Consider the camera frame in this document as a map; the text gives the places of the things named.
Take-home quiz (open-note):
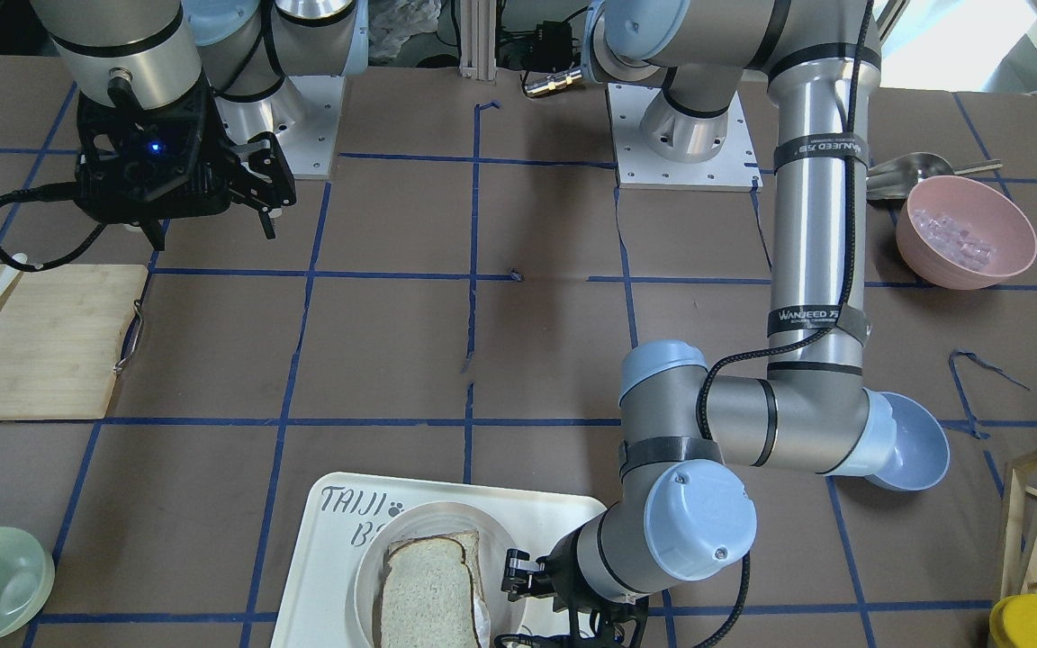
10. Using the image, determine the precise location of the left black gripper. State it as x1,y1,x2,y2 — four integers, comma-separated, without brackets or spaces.
500,535,649,647

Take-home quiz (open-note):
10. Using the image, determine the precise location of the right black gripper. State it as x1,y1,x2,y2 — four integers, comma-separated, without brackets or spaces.
73,77,297,253

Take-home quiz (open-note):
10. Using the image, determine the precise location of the white round plate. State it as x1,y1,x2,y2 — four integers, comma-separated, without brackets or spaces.
351,501,527,647

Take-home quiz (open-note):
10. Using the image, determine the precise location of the bread slice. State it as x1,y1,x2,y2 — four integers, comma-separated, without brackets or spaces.
375,529,491,647

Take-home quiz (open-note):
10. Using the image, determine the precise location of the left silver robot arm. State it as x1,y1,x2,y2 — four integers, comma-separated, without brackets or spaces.
493,1,896,647

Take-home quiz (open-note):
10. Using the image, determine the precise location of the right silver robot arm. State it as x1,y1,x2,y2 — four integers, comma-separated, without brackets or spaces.
32,1,370,250

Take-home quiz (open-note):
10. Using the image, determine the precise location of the wooden cutting board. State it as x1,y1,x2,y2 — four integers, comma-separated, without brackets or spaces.
0,264,148,421

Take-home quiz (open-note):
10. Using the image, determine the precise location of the cream bear serving tray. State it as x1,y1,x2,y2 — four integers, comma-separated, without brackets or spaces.
272,472,605,647

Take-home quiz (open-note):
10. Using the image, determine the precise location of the blue bowl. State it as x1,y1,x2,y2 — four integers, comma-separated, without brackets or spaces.
867,392,951,492

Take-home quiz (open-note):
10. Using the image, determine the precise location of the yellow mug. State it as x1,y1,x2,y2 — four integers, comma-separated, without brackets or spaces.
987,593,1037,647

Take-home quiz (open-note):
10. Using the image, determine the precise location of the pink bowl with ice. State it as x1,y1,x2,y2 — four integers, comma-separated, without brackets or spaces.
896,175,1037,290

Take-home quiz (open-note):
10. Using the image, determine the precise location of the metal ice scoop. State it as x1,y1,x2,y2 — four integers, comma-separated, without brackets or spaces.
867,152,1003,202

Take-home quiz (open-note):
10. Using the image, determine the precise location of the aluminium frame post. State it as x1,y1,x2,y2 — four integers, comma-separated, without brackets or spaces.
458,0,499,85

